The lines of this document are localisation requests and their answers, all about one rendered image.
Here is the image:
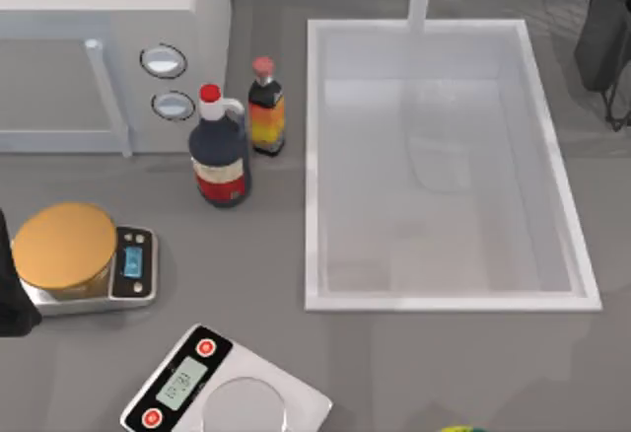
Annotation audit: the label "dark bottle orange label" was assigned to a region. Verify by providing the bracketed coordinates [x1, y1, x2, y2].
[246, 56, 287, 157]

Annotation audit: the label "dark jug bottle red cap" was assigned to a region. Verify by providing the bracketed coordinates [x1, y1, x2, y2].
[187, 83, 252, 209]

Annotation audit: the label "white sink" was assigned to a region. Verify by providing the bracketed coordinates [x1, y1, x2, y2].
[304, 18, 603, 313]

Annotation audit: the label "round microwave knob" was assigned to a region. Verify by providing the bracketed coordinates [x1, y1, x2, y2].
[151, 89, 197, 121]
[139, 42, 188, 80]

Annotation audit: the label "silver scale blue display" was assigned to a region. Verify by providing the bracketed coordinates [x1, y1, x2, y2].
[20, 225, 160, 319]

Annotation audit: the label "pale microwave oven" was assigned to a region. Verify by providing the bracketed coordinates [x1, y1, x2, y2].
[0, 0, 234, 157]

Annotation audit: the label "silver scale red buttons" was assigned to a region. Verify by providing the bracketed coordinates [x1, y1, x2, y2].
[119, 324, 334, 432]

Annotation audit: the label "yellow round tin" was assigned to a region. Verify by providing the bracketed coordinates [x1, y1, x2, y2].
[11, 202, 119, 302]

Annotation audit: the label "microwave oven door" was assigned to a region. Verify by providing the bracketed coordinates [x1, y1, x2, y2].
[0, 37, 130, 140]

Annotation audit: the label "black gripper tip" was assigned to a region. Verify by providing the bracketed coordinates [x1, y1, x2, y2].
[0, 208, 43, 338]

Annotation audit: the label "pale microwave door handle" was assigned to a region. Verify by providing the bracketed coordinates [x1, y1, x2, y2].
[84, 38, 134, 159]

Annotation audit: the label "black wire rack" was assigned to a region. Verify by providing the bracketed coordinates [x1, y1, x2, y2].
[573, 0, 631, 132]

